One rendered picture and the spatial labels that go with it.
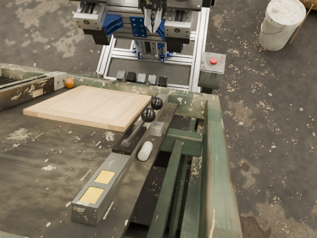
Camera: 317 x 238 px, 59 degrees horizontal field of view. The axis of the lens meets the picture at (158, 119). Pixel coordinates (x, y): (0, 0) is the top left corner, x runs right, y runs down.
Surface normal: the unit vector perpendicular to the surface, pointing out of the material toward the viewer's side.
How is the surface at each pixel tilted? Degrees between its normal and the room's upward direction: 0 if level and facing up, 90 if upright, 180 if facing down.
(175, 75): 0
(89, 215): 40
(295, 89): 0
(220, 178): 50
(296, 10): 0
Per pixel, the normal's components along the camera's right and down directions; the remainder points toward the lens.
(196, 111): -0.17, 0.29
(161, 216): 0.11, -0.94
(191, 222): -0.05, -0.38
